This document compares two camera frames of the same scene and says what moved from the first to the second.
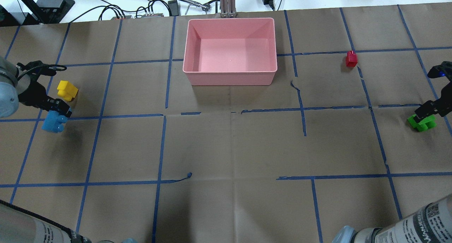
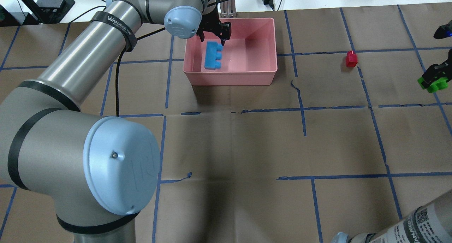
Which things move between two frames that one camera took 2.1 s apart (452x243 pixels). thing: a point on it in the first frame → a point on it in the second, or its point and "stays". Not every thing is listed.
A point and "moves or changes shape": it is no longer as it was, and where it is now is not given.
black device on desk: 53,9 stays
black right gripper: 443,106 → 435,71
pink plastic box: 230,51 stays
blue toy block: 53,121 moves or changes shape
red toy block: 351,59 stays
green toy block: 429,122 → 441,84
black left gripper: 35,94 → 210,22
